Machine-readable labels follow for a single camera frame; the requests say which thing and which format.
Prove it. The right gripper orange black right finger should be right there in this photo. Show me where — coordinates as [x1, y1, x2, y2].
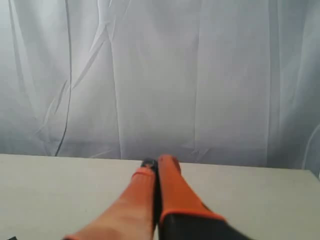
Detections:
[158, 155, 249, 240]

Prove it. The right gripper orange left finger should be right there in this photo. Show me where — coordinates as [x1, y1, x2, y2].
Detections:
[64, 158, 158, 240]

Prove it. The white backdrop curtain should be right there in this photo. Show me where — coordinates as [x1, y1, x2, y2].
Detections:
[0, 0, 320, 176]

